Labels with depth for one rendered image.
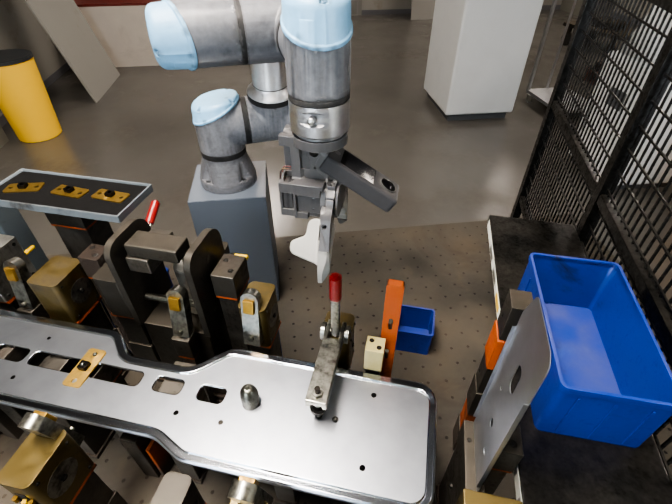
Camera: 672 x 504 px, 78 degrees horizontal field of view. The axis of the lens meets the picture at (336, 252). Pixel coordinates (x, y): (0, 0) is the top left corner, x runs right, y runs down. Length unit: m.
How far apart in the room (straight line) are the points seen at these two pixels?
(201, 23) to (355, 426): 0.64
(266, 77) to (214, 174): 0.28
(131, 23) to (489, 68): 4.36
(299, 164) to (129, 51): 6.02
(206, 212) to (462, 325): 0.82
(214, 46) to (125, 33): 5.92
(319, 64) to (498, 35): 3.89
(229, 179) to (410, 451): 0.76
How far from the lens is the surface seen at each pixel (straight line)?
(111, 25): 6.50
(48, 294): 1.07
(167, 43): 0.57
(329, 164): 0.54
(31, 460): 0.84
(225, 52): 0.57
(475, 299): 1.42
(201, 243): 0.83
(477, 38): 4.25
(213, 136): 1.08
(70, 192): 1.16
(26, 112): 4.64
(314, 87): 0.49
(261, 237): 1.18
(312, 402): 0.71
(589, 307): 1.02
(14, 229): 1.40
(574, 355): 0.92
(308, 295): 1.36
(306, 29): 0.48
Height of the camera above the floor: 1.69
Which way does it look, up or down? 41 degrees down
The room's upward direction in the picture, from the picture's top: straight up
